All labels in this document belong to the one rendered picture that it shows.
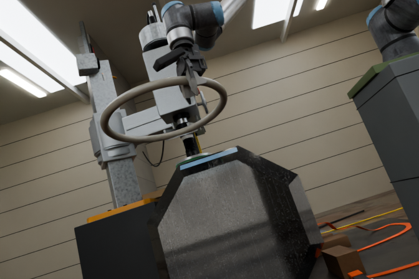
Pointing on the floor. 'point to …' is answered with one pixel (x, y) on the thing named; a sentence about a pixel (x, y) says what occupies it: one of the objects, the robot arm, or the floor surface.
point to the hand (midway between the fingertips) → (190, 96)
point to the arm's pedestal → (396, 128)
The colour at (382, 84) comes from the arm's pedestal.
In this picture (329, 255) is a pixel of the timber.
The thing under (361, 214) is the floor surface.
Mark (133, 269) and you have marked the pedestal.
